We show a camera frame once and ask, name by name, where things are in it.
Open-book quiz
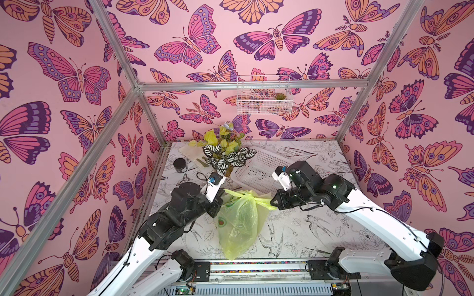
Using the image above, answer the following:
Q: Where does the small green plant in basket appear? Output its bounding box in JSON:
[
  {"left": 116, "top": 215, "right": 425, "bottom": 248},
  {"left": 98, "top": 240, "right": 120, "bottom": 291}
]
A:
[{"left": 274, "top": 92, "right": 287, "bottom": 101}]

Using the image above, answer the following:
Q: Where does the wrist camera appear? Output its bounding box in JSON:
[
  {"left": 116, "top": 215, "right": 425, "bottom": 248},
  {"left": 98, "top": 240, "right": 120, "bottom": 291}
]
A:
[
  {"left": 205, "top": 171, "right": 226, "bottom": 203},
  {"left": 272, "top": 166, "right": 292, "bottom": 191}
]

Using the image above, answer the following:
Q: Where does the perforated grey cable duct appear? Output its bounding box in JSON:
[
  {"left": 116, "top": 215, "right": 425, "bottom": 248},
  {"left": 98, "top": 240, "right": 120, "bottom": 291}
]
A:
[{"left": 154, "top": 283, "right": 333, "bottom": 296}]

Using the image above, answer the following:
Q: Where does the white perforated plastic basket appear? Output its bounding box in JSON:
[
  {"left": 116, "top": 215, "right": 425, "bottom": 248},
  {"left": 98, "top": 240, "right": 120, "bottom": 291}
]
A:
[{"left": 230, "top": 148, "right": 294, "bottom": 195}]

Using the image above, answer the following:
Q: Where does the yellow-green plastic bag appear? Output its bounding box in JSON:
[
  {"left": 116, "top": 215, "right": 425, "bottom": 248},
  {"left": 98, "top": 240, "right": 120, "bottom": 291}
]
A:
[{"left": 215, "top": 189, "right": 278, "bottom": 260}]

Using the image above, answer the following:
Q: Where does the green circuit board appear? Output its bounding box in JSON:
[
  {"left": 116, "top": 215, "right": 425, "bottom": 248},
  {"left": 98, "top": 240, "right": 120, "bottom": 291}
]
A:
[{"left": 175, "top": 286, "right": 195, "bottom": 296}]

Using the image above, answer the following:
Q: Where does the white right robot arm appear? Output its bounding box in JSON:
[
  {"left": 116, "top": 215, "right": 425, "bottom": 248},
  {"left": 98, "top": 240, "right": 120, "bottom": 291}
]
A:
[{"left": 270, "top": 161, "right": 444, "bottom": 291}]

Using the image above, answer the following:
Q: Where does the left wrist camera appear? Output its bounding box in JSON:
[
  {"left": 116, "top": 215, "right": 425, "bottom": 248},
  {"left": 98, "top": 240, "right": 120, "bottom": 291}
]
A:
[{"left": 205, "top": 171, "right": 226, "bottom": 203}]

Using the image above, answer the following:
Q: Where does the white folded cloth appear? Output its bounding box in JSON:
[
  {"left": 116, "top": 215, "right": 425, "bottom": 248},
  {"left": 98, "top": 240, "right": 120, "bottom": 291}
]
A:
[{"left": 179, "top": 144, "right": 209, "bottom": 168}]

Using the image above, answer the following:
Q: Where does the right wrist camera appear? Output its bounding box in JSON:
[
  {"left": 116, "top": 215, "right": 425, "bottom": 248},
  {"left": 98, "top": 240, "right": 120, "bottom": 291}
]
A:
[{"left": 272, "top": 166, "right": 292, "bottom": 191}]

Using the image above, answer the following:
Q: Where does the white wire wall basket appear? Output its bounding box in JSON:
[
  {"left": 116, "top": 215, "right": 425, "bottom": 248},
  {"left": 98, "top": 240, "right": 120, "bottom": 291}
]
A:
[{"left": 235, "top": 75, "right": 294, "bottom": 117}]

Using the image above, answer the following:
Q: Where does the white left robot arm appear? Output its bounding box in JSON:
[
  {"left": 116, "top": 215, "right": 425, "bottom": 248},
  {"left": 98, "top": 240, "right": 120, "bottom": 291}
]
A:
[{"left": 90, "top": 182, "right": 225, "bottom": 296}]

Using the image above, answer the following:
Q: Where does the potted plant with striped leaves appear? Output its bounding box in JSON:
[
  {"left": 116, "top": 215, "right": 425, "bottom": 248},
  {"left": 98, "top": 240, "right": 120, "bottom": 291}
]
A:
[{"left": 188, "top": 122, "right": 257, "bottom": 177}]

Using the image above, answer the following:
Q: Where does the black round jar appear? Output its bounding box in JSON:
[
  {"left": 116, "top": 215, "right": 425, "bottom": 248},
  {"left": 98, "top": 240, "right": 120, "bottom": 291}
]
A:
[{"left": 173, "top": 158, "right": 188, "bottom": 173}]

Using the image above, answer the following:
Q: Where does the aluminium frame rail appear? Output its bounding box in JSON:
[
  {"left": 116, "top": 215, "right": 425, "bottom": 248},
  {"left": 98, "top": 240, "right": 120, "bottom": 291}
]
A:
[{"left": 192, "top": 258, "right": 393, "bottom": 276}]

